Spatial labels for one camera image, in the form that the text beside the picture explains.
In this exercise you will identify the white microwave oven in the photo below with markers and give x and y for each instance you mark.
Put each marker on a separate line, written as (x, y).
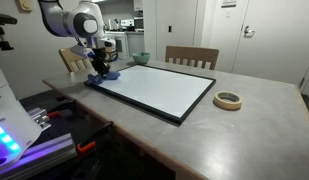
(138, 24)

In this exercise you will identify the white entry door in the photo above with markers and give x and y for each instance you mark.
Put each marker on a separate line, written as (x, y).
(277, 40)

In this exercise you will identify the black door latch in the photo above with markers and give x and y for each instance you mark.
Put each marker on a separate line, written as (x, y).
(169, 29)

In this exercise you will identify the black camera on mount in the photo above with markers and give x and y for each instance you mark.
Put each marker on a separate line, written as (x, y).
(2, 20)

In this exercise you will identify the door sign placard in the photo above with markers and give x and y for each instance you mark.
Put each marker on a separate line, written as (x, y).
(228, 3)

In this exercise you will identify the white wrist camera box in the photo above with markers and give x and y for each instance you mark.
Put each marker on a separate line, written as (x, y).
(81, 51)

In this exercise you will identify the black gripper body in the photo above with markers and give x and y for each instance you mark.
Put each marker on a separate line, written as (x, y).
(101, 58)

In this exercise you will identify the white kitchen stove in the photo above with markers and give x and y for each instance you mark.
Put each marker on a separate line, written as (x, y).
(123, 46)

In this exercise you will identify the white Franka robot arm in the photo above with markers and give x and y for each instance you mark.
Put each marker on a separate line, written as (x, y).
(60, 20)

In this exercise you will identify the mint green bowl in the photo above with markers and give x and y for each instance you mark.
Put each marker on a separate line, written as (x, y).
(140, 60)

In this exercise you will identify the silver metal bracket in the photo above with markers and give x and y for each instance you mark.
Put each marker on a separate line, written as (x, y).
(39, 116)

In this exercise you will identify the white robot base with LEDs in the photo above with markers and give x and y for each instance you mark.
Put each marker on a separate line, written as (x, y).
(10, 116)

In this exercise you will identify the small white wall plate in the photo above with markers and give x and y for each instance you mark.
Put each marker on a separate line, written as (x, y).
(228, 14)

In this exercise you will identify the blue microfibre cloth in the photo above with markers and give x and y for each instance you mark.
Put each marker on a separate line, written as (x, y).
(110, 76)

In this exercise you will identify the beige masking tape roll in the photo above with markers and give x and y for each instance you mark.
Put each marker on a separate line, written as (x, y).
(227, 105)

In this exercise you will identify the white closet door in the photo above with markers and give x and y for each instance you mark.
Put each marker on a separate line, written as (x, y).
(177, 40)

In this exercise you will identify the beige wall thermostat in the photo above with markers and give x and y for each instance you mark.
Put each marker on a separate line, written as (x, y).
(24, 5)

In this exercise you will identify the wooden slat-back chair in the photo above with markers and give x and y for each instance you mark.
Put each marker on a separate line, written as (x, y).
(190, 52)
(69, 56)

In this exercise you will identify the aluminium extrusion rail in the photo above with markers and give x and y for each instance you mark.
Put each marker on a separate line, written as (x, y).
(50, 150)

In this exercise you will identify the whiteboard with black frame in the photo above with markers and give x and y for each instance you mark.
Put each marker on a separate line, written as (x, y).
(160, 90)

